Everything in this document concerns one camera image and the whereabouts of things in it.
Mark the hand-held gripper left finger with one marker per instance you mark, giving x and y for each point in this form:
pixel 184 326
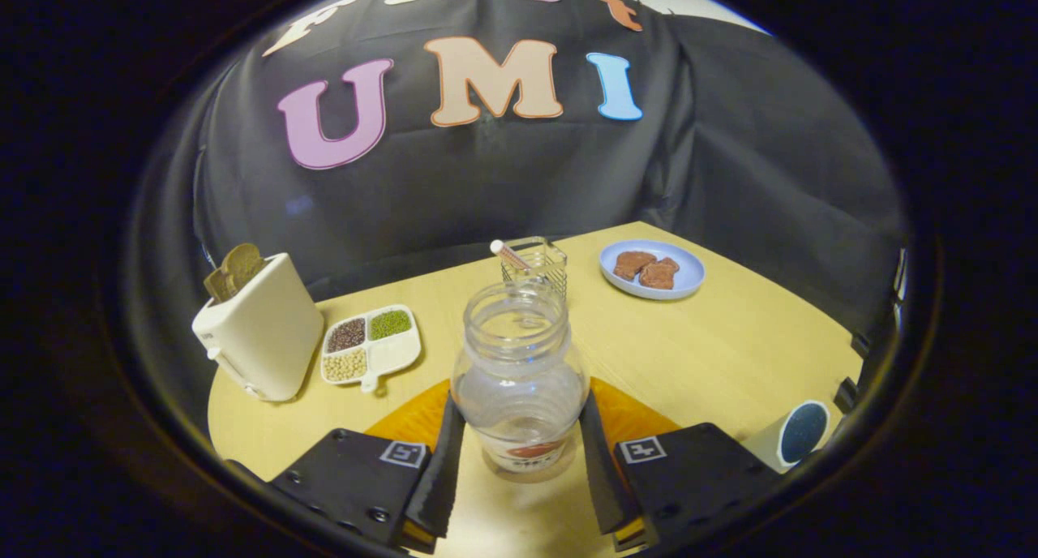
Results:
pixel 438 477

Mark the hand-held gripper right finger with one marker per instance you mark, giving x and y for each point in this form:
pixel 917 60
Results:
pixel 604 485

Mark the clear glass bottle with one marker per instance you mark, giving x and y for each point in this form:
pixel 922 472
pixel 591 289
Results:
pixel 519 388

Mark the white cup blue inside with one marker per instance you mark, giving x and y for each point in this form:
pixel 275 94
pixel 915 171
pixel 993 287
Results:
pixel 803 432

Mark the white divided dish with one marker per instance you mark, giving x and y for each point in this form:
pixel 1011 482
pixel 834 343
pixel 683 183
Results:
pixel 397 355

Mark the pale yellow beans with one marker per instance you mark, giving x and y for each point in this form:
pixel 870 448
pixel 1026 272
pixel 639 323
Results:
pixel 345 365

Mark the light wooden table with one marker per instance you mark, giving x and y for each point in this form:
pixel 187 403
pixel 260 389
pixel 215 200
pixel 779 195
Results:
pixel 689 355

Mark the green beans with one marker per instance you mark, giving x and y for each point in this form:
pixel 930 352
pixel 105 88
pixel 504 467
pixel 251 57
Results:
pixel 390 324

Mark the dark brown beans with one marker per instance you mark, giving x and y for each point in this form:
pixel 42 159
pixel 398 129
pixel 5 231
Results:
pixel 347 335

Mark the brown cookie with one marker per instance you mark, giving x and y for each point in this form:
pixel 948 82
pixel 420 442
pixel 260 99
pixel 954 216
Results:
pixel 658 274
pixel 632 264

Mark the white toaster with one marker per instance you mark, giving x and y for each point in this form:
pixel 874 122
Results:
pixel 263 339

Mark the light blue plate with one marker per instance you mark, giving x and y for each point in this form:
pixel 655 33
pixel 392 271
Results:
pixel 689 278

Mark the white tipped stick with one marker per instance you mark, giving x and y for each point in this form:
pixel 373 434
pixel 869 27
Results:
pixel 509 255

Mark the clear ribbed glass holder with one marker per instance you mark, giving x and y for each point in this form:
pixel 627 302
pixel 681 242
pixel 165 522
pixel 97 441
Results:
pixel 547 258

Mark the black table clamp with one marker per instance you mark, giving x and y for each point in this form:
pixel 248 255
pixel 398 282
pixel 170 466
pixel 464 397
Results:
pixel 846 394
pixel 859 345

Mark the brown toast slice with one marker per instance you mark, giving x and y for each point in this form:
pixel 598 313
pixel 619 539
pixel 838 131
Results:
pixel 243 264
pixel 216 286

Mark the black backdrop cloth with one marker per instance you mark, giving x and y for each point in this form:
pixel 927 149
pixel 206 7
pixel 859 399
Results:
pixel 486 185

